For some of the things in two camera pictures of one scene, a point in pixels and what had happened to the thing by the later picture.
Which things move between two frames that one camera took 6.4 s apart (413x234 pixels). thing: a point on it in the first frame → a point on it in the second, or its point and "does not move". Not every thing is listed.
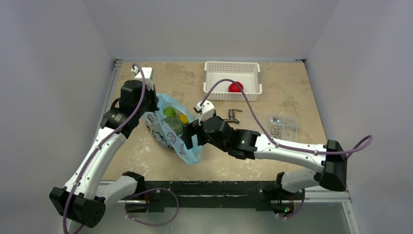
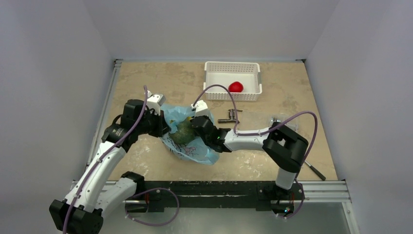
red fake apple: x=233 y=87 does not move
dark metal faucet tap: x=232 y=115 does not move
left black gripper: x=152 y=93 → x=162 y=126
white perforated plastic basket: x=248 y=75 does not move
